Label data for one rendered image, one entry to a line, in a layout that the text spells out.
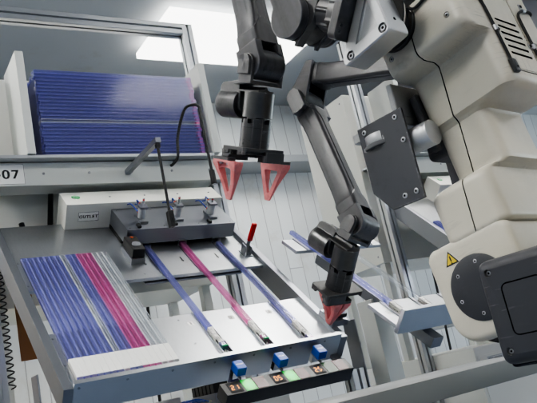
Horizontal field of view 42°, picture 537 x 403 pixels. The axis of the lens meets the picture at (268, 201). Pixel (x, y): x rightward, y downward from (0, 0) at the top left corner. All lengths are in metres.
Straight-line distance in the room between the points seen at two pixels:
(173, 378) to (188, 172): 0.87
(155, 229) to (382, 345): 0.70
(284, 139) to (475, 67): 5.24
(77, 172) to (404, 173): 1.17
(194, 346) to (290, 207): 4.58
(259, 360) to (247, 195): 4.37
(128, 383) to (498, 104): 0.89
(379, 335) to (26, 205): 1.10
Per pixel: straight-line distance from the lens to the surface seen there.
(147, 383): 1.51
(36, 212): 2.20
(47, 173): 2.07
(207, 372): 1.57
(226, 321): 1.72
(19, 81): 2.13
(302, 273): 6.01
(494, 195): 1.12
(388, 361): 1.96
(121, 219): 2.00
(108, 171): 2.13
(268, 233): 5.93
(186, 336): 1.64
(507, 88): 1.17
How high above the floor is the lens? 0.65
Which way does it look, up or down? 14 degrees up
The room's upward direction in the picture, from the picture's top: 12 degrees counter-clockwise
